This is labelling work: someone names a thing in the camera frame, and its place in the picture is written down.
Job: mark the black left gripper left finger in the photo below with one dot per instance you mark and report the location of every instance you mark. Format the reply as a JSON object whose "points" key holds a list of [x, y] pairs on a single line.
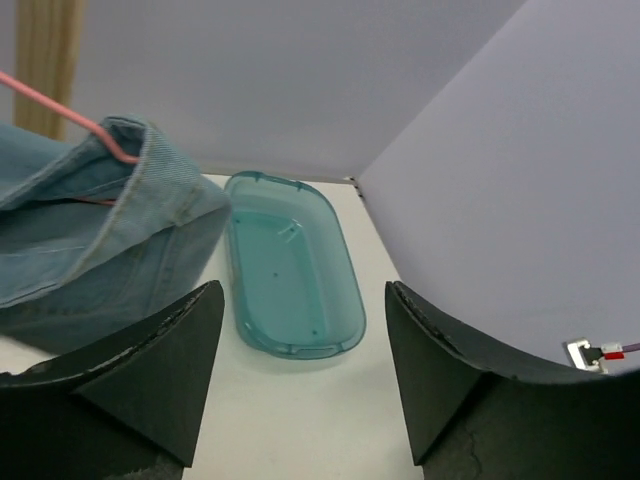
{"points": [[128, 406]]}

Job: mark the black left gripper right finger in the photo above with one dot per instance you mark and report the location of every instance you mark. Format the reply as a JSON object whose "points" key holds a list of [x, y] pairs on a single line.
{"points": [[477, 408]]}

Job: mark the blue denim skirt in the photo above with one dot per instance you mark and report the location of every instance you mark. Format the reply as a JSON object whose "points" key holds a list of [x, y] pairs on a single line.
{"points": [[90, 244]]}

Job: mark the teal plastic tray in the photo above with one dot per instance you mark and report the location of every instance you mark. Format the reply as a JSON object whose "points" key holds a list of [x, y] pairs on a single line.
{"points": [[293, 285]]}

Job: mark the wooden clothes rack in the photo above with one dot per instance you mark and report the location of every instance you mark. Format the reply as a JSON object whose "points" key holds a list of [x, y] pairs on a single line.
{"points": [[47, 47]]}

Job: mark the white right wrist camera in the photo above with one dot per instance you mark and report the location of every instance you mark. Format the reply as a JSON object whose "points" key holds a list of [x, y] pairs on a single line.
{"points": [[585, 356]]}

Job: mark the pink wire hanger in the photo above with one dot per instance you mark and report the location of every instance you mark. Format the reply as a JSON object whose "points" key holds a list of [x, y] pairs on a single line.
{"points": [[97, 130]]}

